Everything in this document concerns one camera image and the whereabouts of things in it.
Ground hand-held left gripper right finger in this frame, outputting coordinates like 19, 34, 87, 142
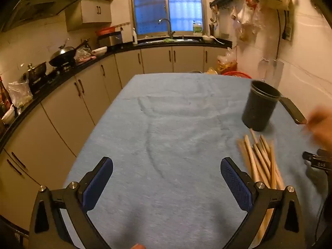
220, 157, 306, 249

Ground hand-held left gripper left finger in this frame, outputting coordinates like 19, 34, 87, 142
29, 157, 114, 249

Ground bundle of wooden chopsticks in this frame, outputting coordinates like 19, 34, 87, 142
237, 128, 286, 243

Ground black utensil holder cup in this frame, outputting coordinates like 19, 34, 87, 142
242, 80, 282, 132

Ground person's right hand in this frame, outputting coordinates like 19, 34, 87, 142
305, 106, 332, 146

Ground black smartphone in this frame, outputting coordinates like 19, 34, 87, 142
281, 97, 307, 124

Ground blue table cloth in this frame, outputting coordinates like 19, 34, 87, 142
62, 73, 325, 249

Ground beige base cabinets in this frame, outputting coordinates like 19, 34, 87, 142
0, 45, 230, 229

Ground clear glass mug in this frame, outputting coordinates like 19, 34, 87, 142
258, 58, 285, 89

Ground large red basin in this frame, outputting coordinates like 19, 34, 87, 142
222, 70, 253, 80

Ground clear plastic food bag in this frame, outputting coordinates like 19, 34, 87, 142
8, 79, 33, 108

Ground gas stove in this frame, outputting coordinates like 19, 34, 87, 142
28, 60, 76, 94

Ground yellow and red hanging bag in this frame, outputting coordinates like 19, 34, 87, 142
216, 47, 238, 74

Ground black cooking pot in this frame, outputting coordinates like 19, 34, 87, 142
26, 62, 48, 87

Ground small plastic bag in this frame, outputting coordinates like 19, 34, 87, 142
75, 47, 93, 64

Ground dark sauce bottles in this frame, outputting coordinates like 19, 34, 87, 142
0, 76, 13, 116

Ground black wok with lid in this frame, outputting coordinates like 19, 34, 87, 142
49, 39, 90, 67

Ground black kitchen countertop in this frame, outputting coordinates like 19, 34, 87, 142
0, 38, 232, 151

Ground silver countertop appliance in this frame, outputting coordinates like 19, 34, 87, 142
97, 32, 123, 48

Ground white bowl with spoon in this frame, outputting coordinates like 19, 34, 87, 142
202, 34, 223, 44

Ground red plastic basin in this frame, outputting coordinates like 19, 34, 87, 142
96, 27, 116, 36

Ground steel kitchen sink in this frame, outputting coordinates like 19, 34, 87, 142
137, 37, 203, 45

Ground clear hanging plastic bags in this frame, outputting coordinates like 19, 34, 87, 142
230, 0, 260, 42

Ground chrome sink faucet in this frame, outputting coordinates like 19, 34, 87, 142
158, 18, 176, 38

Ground black range hood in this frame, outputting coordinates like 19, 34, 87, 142
0, 0, 85, 33

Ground kitchen window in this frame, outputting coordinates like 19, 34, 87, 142
129, 0, 206, 36

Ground wall socket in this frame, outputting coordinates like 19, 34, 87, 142
281, 18, 293, 41

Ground black power cable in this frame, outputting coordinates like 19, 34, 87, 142
275, 9, 286, 59

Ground small beige wall cabinet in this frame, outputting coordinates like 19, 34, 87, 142
65, 0, 112, 32

